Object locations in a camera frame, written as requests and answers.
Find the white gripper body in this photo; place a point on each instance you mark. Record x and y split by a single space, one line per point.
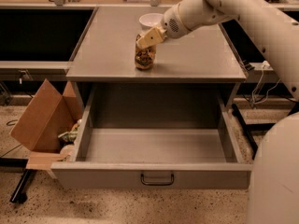
173 22

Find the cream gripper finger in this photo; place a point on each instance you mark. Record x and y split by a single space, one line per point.
152 37

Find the orange soda can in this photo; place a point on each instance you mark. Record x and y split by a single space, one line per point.
144 58

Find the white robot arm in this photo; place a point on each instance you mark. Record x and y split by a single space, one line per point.
275 34

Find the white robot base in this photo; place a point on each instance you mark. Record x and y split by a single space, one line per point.
274 181

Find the open grey top drawer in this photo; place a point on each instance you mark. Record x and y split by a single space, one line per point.
119 140

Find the white ceramic bowl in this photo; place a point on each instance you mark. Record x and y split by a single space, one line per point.
150 20

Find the white power strip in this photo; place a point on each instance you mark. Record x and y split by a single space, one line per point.
266 65

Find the brown cardboard box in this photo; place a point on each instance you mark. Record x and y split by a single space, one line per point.
48 115

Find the crumpled trash in box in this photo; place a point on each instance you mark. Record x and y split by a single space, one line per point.
70 137

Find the black stand leg right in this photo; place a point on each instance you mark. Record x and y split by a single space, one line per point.
245 129

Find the black stand leg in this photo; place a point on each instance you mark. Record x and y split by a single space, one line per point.
19 194
245 129

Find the black stand leg left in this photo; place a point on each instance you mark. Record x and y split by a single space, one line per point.
19 194

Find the black drawer handle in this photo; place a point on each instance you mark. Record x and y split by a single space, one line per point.
157 181

